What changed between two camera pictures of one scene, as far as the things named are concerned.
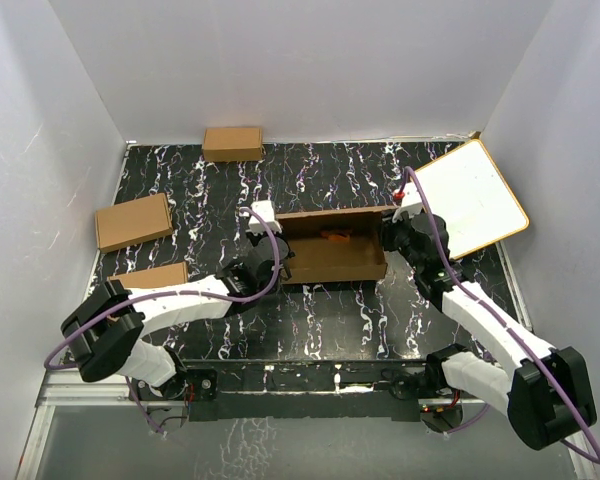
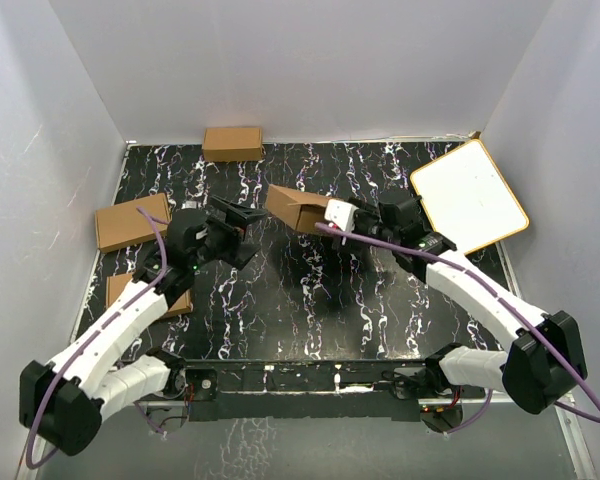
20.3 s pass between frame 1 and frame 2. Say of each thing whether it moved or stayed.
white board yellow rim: stayed
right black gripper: moved
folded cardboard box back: stayed
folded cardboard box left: stayed
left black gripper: moved
